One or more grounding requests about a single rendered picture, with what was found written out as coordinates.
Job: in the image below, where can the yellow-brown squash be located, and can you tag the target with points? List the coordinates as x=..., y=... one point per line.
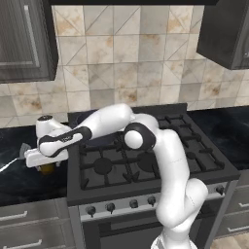
x=48, y=169

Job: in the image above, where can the black stove knob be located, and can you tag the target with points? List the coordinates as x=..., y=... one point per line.
x=133, y=203
x=110, y=207
x=220, y=189
x=90, y=211
x=151, y=200

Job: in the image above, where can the grey spatula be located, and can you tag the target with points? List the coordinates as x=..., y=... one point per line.
x=24, y=150

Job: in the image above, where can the dark grey wall cupboard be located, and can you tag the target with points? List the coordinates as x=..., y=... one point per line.
x=223, y=32

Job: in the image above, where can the grey drawer front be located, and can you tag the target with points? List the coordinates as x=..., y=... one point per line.
x=35, y=210
x=233, y=220
x=48, y=235
x=241, y=197
x=243, y=179

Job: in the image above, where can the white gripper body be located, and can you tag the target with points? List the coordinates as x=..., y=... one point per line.
x=39, y=159

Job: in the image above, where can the black range hood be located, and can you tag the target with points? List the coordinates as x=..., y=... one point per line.
x=129, y=2

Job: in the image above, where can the black gas hob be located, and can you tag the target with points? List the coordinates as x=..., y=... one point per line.
x=107, y=165

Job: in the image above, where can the dark grey wall cupboard door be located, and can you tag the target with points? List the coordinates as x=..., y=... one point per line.
x=16, y=39

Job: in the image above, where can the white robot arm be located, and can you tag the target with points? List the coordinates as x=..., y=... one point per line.
x=171, y=162

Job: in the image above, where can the dark oven door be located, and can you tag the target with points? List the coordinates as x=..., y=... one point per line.
x=129, y=238

